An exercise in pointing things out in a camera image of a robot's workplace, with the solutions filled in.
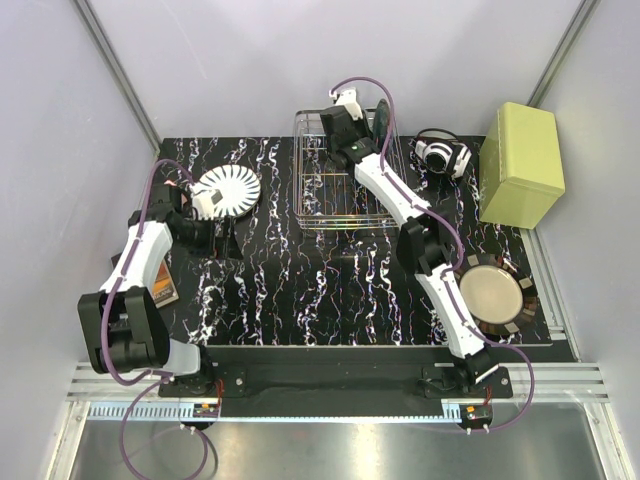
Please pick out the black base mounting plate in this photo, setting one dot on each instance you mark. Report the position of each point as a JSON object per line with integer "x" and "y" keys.
{"x": 281, "y": 383}

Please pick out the white black headphones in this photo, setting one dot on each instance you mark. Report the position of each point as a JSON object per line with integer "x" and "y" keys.
{"x": 442, "y": 152}

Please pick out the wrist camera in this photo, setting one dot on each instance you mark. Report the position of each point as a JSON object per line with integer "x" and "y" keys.
{"x": 348, "y": 99}
{"x": 206, "y": 203}

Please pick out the white blue striped plate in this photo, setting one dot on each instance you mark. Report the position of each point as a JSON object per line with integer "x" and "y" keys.
{"x": 240, "y": 187}

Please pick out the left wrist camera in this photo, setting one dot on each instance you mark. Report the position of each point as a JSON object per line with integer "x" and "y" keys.
{"x": 206, "y": 203}

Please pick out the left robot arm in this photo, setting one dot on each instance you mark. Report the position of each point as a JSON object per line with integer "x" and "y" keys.
{"x": 122, "y": 326}

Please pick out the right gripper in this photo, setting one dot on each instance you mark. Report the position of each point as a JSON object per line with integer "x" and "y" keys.
{"x": 362, "y": 126}

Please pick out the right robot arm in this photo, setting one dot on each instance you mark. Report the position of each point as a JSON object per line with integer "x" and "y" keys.
{"x": 422, "y": 248}

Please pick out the yellow-green box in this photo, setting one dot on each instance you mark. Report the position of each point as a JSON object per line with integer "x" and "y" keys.
{"x": 520, "y": 167}

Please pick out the dark teal glazed plate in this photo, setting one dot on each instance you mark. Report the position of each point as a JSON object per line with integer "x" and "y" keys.
{"x": 381, "y": 123}

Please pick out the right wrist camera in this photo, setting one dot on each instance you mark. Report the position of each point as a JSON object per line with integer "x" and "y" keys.
{"x": 348, "y": 99}

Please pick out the beige brown rimmed plate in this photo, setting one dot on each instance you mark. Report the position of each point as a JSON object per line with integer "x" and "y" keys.
{"x": 500, "y": 297}

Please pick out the metal wire dish rack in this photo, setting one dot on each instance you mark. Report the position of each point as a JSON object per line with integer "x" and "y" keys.
{"x": 326, "y": 198}

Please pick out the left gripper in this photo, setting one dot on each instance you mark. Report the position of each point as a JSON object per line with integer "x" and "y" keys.
{"x": 223, "y": 238}

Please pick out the dark book with house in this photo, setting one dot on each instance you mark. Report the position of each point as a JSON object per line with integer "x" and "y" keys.
{"x": 163, "y": 291}

